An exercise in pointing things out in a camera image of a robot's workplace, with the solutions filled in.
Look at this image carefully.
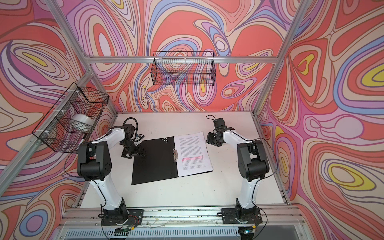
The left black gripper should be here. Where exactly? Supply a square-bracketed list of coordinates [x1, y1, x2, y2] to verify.
[120, 139, 147, 158]

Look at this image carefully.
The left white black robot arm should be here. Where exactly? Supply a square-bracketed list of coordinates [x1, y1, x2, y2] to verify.
[77, 124, 145, 226]

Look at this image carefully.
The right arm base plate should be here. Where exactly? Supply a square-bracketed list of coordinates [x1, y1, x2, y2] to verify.
[217, 206, 263, 226]

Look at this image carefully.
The green circuit board left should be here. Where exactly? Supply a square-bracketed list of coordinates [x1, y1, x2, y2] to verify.
[114, 227, 135, 236]

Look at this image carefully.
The aluminium front rail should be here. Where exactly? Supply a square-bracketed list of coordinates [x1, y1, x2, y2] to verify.
[59, 204, 306, 228]

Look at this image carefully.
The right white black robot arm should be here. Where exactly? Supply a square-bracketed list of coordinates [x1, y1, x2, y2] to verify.
[206, 128, 270, 224]

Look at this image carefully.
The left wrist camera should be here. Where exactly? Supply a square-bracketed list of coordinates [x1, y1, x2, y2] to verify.
[123, 124, 138, 139]

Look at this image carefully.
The black wire basket back wall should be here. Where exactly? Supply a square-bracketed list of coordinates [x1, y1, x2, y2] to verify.
[151, 51, 217, 86]

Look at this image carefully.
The black white marker pen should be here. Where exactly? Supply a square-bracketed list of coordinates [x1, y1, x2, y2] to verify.
[75, 136, 85, 152]

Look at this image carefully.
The green circuit board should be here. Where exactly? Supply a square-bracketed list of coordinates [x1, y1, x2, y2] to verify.
[114, 227, 135, 236]
[239, 226, 257, 235]

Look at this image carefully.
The green circuit board right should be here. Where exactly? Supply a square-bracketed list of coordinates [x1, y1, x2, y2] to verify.
[239, 226, 257, 235]

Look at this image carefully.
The paper sheet pink highlight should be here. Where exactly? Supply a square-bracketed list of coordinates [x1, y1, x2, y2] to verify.
[174, 132, 213, 177]

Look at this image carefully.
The black wire basket left wall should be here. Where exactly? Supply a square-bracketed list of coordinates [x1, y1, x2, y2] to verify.
[32, 83, 109, 154]

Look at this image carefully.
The white RAY file folder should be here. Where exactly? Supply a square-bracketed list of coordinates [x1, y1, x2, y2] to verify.
[131, 136, 214, 186]

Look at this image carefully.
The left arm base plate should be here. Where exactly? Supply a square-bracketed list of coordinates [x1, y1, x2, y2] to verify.
[98, 209, 144, 227]

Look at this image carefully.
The metal folder clip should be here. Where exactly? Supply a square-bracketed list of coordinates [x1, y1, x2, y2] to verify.
[173, 149, 179, 162]

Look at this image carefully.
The black wire basket wall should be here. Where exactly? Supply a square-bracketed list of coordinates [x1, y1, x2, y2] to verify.
[151, 51, 217, 86]
[32, 83, 109, 154]

